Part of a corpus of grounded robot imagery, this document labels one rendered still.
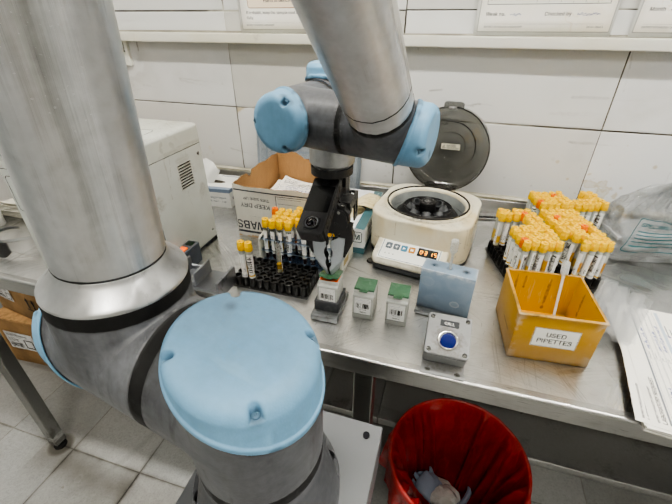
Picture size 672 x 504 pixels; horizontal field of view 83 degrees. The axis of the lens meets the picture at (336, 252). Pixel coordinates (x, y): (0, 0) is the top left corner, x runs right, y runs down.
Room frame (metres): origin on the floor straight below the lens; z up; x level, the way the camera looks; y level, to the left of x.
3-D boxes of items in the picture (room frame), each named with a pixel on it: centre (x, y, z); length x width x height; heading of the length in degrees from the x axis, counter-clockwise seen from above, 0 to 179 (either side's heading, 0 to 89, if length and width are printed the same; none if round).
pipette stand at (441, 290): (0.59, -0.22, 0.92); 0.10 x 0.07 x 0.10; 65
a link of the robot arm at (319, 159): (0.61, 0.01, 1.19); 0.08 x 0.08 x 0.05
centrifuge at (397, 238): (0.84, -0.22, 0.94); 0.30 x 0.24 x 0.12; 154
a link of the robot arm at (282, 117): (0.51, 0.04, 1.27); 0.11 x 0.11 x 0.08; 63
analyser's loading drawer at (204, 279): (0.66, 0.32, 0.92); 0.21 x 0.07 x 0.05; 73
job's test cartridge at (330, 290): (0.60, 0.01, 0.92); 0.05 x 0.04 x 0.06; 164
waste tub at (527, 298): (0.52, -0.37, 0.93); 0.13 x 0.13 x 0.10; 78
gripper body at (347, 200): (0.62, 0.00, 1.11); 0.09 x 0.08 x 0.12; 164
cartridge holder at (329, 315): (0.60, 0.01, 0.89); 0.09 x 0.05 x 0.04; 164
